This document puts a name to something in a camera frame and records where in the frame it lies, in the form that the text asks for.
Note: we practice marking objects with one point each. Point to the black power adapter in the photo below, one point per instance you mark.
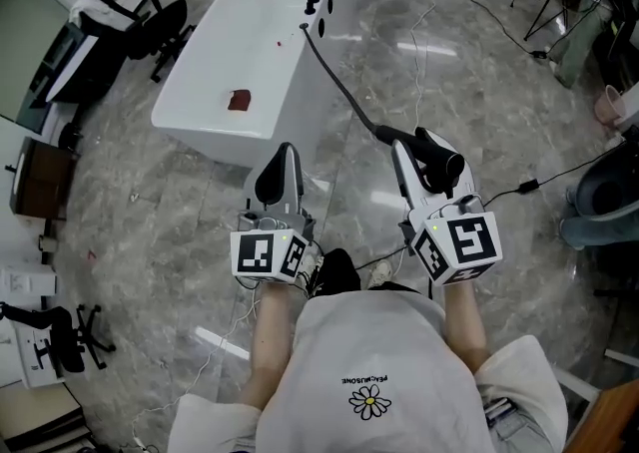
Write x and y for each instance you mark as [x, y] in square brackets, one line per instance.
[529, 186]

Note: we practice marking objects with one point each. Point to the person's left forearm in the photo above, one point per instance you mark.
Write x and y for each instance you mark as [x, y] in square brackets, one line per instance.
[269, 336]

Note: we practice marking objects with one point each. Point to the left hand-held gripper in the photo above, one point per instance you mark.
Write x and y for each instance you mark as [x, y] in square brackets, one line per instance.
[269, 256]

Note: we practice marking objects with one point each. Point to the pink bucket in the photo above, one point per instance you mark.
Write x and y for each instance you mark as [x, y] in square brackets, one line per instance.
[610, 107]

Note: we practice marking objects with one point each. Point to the flat white box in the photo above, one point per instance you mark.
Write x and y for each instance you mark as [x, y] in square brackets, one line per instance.
[25, 281]

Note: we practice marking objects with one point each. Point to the white box with black print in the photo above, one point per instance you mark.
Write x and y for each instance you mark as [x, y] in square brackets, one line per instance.
[35, 366]

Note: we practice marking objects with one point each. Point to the black high-back office chair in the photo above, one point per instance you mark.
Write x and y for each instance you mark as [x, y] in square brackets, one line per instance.
[170, 27]

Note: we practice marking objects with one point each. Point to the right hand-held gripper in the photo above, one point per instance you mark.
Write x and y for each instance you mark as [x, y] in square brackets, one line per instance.
[469, 241]

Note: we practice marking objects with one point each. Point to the person's right forearm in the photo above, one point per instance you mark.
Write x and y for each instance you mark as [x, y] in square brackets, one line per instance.
[464, 326]

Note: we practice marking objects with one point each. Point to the person's white shirt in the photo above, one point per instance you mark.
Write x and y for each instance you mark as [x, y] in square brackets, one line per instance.
[369, 351]

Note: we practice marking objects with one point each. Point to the white towel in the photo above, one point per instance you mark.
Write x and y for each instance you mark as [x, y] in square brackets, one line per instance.
[87, 7]

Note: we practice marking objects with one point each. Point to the grey round tub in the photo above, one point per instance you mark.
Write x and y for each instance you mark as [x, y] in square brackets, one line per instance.
[604, 191]

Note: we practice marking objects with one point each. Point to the green cloth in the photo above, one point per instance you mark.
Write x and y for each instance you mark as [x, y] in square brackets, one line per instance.
[579, 47]

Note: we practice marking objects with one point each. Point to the person's black trousers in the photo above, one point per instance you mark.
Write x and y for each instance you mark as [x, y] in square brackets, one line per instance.
[337, 271]

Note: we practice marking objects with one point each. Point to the red cloth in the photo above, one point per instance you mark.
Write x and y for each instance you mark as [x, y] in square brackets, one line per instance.
[239, 101]

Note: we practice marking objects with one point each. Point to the white bathtub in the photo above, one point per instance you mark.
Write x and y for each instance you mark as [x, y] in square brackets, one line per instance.
[239, 42]

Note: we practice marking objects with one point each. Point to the brown wooden cabinet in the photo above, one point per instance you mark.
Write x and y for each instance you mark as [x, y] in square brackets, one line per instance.
[45, 176]

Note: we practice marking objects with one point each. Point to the person's white shoe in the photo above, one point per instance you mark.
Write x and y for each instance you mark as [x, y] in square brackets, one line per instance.
[309, 264]
[380, 272]

